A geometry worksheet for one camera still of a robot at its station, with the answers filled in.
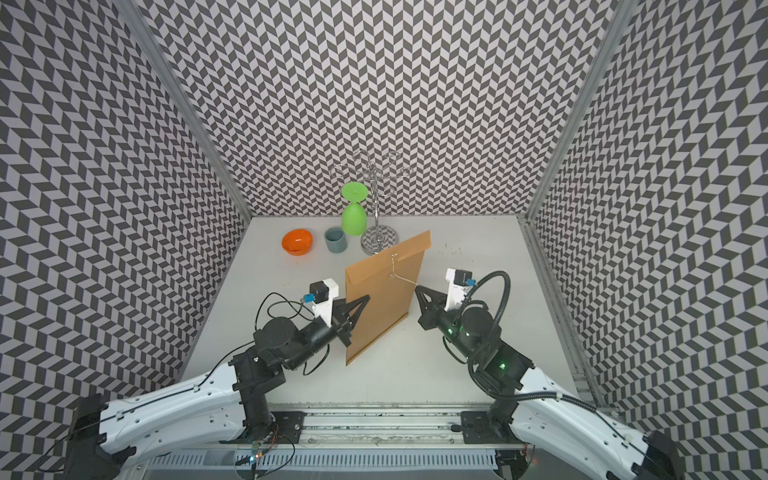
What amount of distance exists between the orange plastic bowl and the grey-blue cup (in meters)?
0.07

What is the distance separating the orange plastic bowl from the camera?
3.51 feet

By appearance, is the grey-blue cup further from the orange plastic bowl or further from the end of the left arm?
the end of the left arm

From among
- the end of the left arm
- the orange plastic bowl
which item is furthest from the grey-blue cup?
the end of the left arm

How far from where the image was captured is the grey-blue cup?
1.07 m
